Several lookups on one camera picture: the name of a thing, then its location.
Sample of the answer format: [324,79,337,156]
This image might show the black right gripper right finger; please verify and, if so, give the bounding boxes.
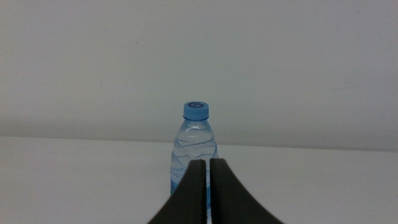
[210,158,284,224]

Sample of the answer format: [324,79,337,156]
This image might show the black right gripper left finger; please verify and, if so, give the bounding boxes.
[147,159,208,224]

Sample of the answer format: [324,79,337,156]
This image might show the clear water bottle blue cap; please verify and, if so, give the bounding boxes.
[170,101,219,224]

